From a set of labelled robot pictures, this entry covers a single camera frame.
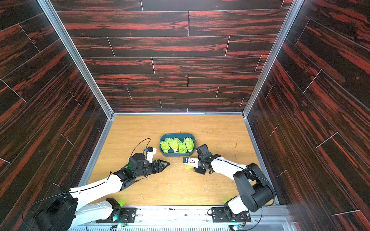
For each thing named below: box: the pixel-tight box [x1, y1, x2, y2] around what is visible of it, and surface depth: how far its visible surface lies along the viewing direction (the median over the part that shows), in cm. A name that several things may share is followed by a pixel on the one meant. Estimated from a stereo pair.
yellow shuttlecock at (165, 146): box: [159, 140, 171, 154], surface depth 96 cm
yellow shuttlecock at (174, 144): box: [168, 137, 182, 154], surface depth 97 cm
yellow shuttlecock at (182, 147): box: [178, 141, 188, 154], surface depth 97 cm
